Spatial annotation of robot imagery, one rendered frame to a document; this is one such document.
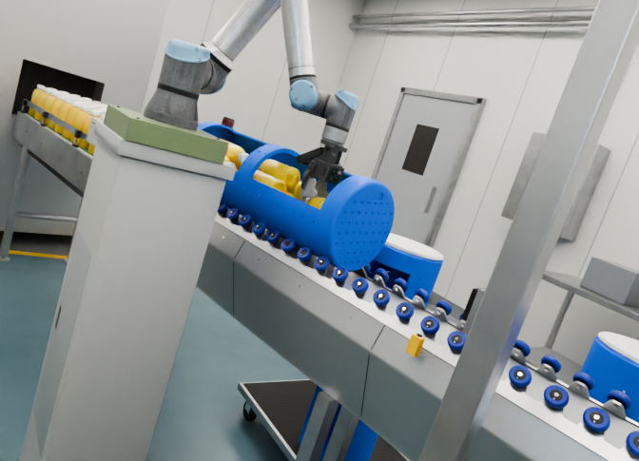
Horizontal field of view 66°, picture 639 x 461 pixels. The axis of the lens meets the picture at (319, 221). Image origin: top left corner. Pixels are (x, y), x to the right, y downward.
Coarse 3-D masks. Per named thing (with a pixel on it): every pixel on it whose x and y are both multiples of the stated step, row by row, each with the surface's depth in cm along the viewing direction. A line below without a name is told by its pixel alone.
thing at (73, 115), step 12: (36, 96) 293; (48, 96) 278; (48, 108) 278; (60, 108) 262; (72, 108) 254; (48, 120) 271; (72, 120) 254; (84, 120) 246; (60, 132) 263; (84, 132) 238; (84, 144) 239
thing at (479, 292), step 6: (474, 288) 116; (480, 288) 118; (474, 294) 115; (480, 294) 114; (468, 300) 116; (474, 300) 114; (480, 300) 113; (468, 306) 116; (474, 306) 114; (468, 312) 116; (474, 312) 114; (468, 318) 115; (468, 324) 115; (462, 330) 116; (468, 330) 115
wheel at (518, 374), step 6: (516, 366) 102; (522, 366) 101; (510, 372) 101; (516, 372) 101; (522, 372) 101; (528, 372) 100; (510, 378) 101; (516, 378) 100; (522, 378) 100; (528, 378) 99; (516, 384) 100; (522, 384) 99; (528, 384) 99
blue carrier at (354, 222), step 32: (224, 128) 201; (256, 160) 161; (288, 160) 182; (224, 192) 170; (256, 192) 156; (352, 192) 135; (384, 192) 145; (288, 224) 147; (320, 224) 137; (352, 224) 139; (384, 224) 150; (320, 256) 143; (352, 256) 144
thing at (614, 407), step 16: (384, 288) 150; (400, 288) 144; (416, 304) 141; (448, 320) 135; (464, 320) 130; (512, 352) 121; (544, 368) 116; (560, 384) 114; (576, 384) 111; (592, 400) 110; (624, 416) 105
